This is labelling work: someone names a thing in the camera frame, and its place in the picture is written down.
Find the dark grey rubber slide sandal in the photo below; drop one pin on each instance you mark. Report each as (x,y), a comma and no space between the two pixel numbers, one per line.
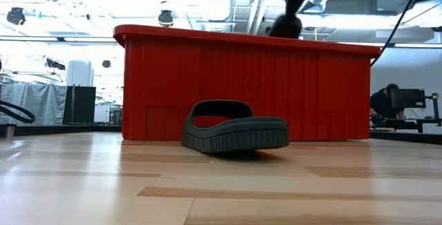
(241,137)

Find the red plastic bin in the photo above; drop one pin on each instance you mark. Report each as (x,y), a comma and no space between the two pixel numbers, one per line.
(310,90)

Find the black ceiling spotlight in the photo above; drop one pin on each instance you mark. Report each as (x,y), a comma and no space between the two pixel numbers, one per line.
(165,18)
(15,16)

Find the person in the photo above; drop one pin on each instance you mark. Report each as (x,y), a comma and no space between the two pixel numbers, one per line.
(380,104)

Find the black monitor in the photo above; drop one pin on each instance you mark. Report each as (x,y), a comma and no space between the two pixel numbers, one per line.
(409,98)

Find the black workbench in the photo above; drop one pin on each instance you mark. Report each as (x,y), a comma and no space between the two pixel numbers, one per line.
(411,124)

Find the small black round lamp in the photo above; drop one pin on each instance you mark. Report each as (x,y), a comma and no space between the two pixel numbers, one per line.
(106,63)

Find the white cylindrical tank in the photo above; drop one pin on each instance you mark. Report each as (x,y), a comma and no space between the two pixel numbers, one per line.
(80,75)

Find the black cabinet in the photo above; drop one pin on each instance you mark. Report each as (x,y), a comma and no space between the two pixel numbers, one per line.
(83,106)

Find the black hanging ceiling device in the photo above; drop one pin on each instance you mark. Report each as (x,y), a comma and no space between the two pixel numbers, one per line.
(56,64)

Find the grey curtain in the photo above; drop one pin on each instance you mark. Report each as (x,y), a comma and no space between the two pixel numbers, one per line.
(48,104)

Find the black table border rail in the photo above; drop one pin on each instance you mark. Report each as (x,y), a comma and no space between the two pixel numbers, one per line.
(407,138)
(69,130)

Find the silver metal post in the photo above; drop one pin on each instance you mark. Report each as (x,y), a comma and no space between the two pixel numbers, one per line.
(10,132)

